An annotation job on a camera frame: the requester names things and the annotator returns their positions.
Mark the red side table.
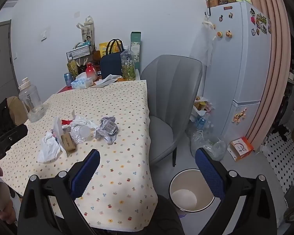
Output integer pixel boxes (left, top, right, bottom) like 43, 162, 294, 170
56, 78, 98, 94

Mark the clear bottle with green label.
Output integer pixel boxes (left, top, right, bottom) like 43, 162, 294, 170
120, 45, 137, 81

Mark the black bag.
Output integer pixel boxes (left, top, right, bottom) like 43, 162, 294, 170
0, 98, 15, 134

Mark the crushed clear plastic cup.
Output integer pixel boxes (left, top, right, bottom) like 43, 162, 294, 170
71, 125, 91, 144

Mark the white plastic bag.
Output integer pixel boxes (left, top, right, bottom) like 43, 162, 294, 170
190, 21, 216, 66
37, 131, 67, 164

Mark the tan chair back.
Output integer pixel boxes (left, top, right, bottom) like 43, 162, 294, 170
7, 96, 26, 125

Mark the black cup of sticks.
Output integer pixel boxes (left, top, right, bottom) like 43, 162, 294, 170
77, 57, 89, 72

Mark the navy lunch bag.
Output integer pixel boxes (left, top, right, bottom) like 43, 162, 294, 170
100, 39, 124, 79

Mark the crumpled white tissue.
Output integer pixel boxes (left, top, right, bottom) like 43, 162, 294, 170
70, 116, 98, 130

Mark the orange white box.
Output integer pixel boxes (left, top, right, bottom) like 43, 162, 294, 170
229, 137, 255, 161

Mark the white trash can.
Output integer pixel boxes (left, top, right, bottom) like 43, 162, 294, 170
169, 168, 216, 213

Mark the red white vase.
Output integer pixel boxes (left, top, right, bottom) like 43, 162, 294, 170
85, 63, 98, 81

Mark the blue white tissue pack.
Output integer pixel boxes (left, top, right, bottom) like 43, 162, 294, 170
71, 73, 95, 89

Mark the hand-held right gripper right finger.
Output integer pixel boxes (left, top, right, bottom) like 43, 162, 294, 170
195, 147, 277, 235

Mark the grey upholstered chair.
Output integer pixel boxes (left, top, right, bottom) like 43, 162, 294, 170
140, 54, 203, 167

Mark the pink curtain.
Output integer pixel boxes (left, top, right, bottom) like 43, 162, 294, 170
236, 0, 292, 150

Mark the clear plastic bag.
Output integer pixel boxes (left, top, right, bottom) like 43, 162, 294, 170
191, 130, 228, 162

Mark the hanging white plastic bag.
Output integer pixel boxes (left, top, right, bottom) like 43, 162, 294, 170
190, 21, 216, 66

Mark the yellow snack packet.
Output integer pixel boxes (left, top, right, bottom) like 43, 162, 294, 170
99, 42, 123, 57

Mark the large black wire basket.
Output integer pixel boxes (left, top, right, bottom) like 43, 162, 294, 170
66, 46, 93, 62

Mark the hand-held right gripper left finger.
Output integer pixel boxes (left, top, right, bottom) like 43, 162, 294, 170
17, 149, 101, 235

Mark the cluster of fridge magnets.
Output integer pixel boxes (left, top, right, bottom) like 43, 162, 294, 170
249, 7, 272, 36

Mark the white paper wrapper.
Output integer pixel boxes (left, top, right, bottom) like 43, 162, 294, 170
53, 116, 64, 137

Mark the grey door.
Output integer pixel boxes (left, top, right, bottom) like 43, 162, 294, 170
0, 21, 20, 108

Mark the person's left hand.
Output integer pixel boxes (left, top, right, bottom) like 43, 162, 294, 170
0, 166, 17, 224

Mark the white cloth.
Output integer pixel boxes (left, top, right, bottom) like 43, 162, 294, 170
93, 74, 123, 87

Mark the grey paper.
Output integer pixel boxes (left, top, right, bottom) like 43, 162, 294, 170
94, 117, 119, 144

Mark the small brown box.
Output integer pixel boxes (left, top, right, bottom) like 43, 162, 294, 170
61, 132, 77, 156

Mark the floral tablecloth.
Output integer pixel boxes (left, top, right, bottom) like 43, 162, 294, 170
0, 80, 160, 232

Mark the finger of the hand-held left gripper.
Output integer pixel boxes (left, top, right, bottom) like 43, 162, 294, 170
0, 124, 28, 148

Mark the yellow figure magnet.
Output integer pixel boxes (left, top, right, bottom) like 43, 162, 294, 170
231, 108, 248, 124

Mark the white paper bag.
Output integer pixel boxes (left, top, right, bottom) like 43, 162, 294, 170
76, 15, 95, 49

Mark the clear water jug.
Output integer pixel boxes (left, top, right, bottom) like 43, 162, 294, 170
18, 78, 46, 123

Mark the tall green box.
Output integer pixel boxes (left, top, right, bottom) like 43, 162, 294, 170
130, 31, 142, 69

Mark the white fridge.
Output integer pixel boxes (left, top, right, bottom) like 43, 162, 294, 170
203, 0, 272, 140

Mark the clear bag with bottles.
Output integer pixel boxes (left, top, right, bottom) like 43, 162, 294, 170
189, 95, 215, 130

